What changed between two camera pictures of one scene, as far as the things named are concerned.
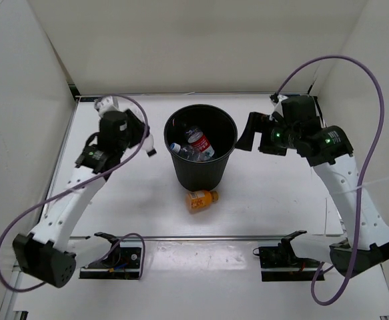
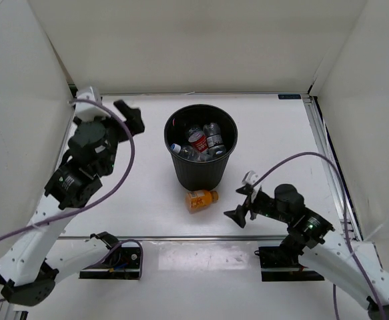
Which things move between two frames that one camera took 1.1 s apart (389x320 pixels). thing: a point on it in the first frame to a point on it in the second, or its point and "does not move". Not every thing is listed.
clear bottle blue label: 189,153 does not move
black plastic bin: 221,132 does not move
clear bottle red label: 200,143 does not move
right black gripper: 256,123 to 238,215
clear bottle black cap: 151,153 to 215,143
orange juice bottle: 197,201 does not move
